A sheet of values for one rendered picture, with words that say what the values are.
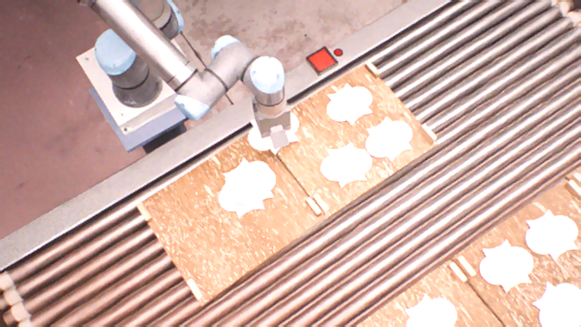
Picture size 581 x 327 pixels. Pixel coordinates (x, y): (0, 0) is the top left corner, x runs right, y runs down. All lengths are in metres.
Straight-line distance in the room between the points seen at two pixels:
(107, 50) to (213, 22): 1.53
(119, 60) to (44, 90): 1.53
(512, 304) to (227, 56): 0.96
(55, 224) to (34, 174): 1.20
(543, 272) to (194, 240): 0.94
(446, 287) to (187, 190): 0.76
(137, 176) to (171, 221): 0.19
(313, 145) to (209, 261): 0.45
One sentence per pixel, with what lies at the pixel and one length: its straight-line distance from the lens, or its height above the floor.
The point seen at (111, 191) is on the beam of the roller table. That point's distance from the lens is 1.76.
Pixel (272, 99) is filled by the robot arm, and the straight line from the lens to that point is 1.36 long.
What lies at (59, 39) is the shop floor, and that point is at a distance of 3.31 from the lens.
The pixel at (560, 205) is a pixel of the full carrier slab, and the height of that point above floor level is 0.94.
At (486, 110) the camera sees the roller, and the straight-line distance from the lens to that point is 1.86.
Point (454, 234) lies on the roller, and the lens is 1.68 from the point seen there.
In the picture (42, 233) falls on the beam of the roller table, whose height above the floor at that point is 0.92.
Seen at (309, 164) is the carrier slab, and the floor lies 0.94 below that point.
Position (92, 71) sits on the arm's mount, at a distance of 1.94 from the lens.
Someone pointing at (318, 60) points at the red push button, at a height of 0.93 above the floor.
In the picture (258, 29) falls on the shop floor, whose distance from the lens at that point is 3.10.
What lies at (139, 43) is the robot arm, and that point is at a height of 1.43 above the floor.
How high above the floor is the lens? 2.48
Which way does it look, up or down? 66 degrees down
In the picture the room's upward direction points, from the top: 3 degrees counter-clockwise
